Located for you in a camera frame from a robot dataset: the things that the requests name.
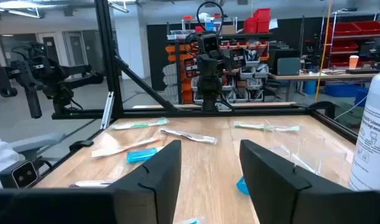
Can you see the purple toothbrush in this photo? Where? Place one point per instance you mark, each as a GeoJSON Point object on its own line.
{"type": "Point", "coordinates": [190, 136]}
{"type": "Point", "coordinates": [90, 183]}

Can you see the silver aluminium profile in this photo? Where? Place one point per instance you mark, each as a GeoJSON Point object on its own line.
{"type": "Point", "coordinates": [108, 109]}

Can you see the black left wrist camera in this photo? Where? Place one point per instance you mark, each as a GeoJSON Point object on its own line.
{"type": "Point", "coordinates": [208, 43]}

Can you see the black table clamp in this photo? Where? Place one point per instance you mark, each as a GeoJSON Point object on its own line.
{"type": "Point", "coordinates": [81, 145]}
{"type": "Point", "coordinates": [322, 107]}

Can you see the clear acrylic holder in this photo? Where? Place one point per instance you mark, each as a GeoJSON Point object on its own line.
{"type": "Point", "coordinates": [305, 149]}

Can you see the black background robot arm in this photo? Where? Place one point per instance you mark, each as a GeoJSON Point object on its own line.
{"type": "Point", "coordinates": [43, 74]}

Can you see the black table-level camera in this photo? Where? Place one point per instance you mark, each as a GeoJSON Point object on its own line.
{"type": "Point", "coordinates": [18, 175]}

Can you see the background wooden work table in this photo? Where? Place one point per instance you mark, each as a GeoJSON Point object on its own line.
{"type": "Point", "coordinates": [321, 75]}

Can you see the blue toothpaste tube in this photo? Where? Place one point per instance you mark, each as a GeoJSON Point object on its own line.
{"type": "Point", "coordinates": [141, 154]}
{"type": "Point", "coordinates": [243, 186]}

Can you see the metal shelf with red bins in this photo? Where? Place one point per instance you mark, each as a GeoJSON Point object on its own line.
{"type": "Point", "coordinates": [355, 34]}

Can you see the white wipes canister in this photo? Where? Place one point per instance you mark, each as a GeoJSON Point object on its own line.
{"type": "Point", "coordinates": [373, 140]}

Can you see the orange paper cup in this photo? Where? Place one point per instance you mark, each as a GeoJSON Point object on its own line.
{"type": "Point", "coordinates": [354, 61]}

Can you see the green toothbrush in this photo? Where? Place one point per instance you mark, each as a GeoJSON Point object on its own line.
{"type": "Point", "coordinates": [258, 127]}

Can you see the clear plastic cup holder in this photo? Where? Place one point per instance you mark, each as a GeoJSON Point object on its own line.
{"type": "Point", "coordinates": [140, 124]}

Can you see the stacked red storage bins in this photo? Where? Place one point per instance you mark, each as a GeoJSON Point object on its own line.
{"type": "Point", "coordinates": [258, 21]}

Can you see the blue toothbrush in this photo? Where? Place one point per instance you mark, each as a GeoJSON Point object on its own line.
{"type": "Point", "coordinates": [191, 221]}

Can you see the shelf rack with orange bins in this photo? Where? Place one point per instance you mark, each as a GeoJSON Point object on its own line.
{"type": "Point", "coordinates": [180, 77]}

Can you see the person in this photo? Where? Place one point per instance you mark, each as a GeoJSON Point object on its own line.
{"type": "Point", "coordinates": [1, 158]}

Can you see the blue floor bins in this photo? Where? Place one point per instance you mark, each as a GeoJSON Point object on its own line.
{"type": "Point", "coordinates": [342, 90]}

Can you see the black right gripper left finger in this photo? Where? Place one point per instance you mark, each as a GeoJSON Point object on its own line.
{"type": "Point", "coordinates": [140, 199]}

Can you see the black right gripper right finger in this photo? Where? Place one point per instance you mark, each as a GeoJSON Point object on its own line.
{"type": "Point", "coordinates": [286, 199]}

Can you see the grey chair armrest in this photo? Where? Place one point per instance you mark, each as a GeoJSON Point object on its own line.
{"type": "Point", "coordinates": [37, 141]}

